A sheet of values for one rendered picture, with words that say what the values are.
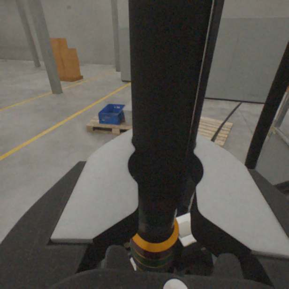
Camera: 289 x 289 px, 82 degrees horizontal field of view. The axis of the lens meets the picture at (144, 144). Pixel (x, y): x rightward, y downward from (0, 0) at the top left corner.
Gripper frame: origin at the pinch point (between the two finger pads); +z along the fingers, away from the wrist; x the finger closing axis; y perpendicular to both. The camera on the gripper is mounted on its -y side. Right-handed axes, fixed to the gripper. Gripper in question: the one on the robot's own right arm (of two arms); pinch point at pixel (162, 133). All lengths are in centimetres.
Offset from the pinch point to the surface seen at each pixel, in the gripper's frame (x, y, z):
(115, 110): -85, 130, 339
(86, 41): -498, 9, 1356
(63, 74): -399, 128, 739
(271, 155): 89, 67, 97
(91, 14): -433, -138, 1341
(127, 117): -49, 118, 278
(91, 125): -120, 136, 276
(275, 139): 90, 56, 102
